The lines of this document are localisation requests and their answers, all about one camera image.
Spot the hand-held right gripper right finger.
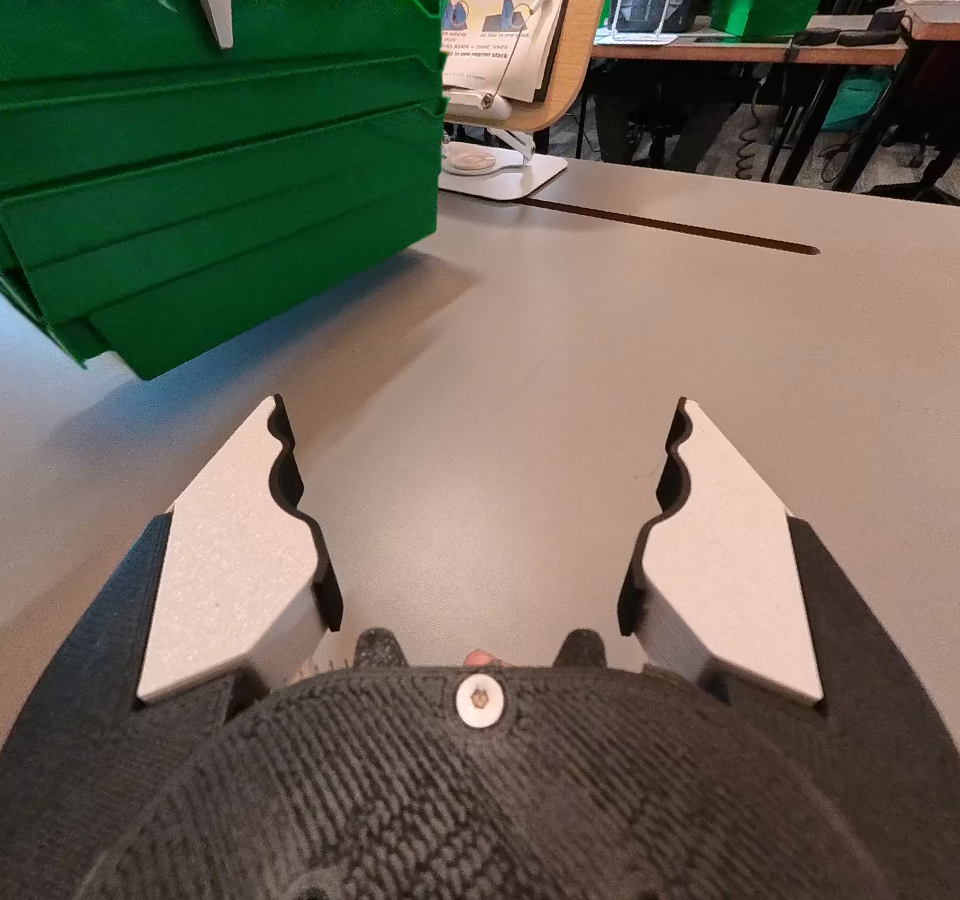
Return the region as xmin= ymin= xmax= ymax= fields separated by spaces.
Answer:
xmin=617 ymin=398 xmax=825 ymax=709

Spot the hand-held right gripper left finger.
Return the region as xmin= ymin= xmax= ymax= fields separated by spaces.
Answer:
xmin=138 ymin=395 xmax=345 ymax=706

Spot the instruction sheet on stand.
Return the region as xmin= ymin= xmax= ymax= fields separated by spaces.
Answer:
xmin=308 ymin=0 xmax=619 ymax=136

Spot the teal bag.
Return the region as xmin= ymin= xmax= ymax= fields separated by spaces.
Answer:
xmin=822 ymin=68 xmax=894 ymax=133

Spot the wooden-top table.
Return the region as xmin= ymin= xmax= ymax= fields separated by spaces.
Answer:
xmin=593 ymin=15 xmax=916 ymax=188
xmin=900 ymin=0 xmax=960 ymax=49

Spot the black small device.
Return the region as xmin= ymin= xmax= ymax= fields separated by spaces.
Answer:
xmin=792 ymin=23 xmax=901 ymax=49

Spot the clear box white frame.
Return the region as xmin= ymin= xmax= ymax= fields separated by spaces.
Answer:
xmin=615 ymin=0 xmax=679 ymax=41

